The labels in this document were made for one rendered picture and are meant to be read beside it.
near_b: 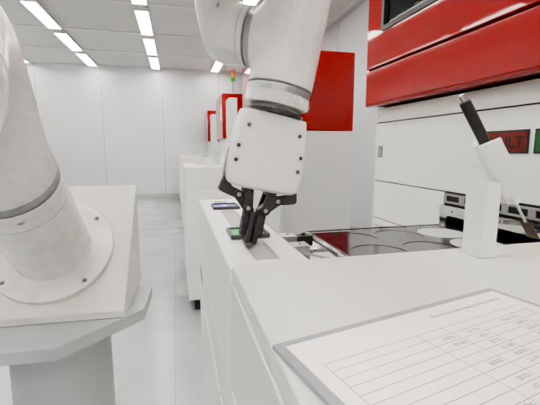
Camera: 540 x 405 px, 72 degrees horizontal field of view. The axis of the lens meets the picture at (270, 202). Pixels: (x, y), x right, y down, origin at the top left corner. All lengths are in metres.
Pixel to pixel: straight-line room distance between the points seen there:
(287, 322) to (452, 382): 0.11
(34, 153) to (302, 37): 0.35
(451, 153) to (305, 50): 0.65
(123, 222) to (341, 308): 0.52
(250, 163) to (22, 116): 0.28
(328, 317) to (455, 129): 0.82
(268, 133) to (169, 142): 8.04
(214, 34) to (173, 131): 8.01
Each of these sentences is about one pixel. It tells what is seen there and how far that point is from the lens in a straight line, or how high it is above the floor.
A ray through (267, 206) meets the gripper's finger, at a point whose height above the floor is 1.01.
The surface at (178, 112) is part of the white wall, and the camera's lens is 8.53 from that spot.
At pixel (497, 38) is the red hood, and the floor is 1.30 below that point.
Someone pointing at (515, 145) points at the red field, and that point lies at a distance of 0.92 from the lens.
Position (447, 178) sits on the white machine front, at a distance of 1.07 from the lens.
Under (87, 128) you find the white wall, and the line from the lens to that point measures 8.68.
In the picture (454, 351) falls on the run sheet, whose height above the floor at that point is 0.97.
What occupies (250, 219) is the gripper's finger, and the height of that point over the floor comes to 0.99.
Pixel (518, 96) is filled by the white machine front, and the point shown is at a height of 1.19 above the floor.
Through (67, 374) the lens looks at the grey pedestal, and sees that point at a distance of 0.73.
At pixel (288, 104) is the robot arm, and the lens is 0.46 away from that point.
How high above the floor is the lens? 1.09
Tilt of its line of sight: 8 degrees down
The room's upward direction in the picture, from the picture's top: straight up
